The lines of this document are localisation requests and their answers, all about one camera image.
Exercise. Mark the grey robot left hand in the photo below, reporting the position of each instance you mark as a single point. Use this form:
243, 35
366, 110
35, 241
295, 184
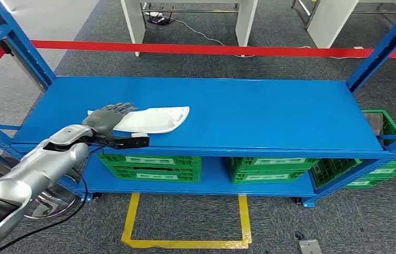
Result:
101, 119

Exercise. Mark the white plastic shell part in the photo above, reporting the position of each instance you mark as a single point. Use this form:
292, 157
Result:
155, 121

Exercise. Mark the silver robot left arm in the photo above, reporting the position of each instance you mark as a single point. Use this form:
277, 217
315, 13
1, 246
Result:
43, 168

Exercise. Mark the blue metal shelf rack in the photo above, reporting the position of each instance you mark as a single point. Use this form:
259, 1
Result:
218, 112

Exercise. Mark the chrome round stool base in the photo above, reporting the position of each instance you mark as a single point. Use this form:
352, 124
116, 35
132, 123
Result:
56, 207

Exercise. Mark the grey metal floor plate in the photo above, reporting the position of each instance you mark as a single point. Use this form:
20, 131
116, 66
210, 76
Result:
309, 248

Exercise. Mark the white desk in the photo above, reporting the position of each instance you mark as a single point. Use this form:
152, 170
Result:
327, 21

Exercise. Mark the grey flat block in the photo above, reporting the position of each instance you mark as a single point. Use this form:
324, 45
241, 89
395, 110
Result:
373, 124

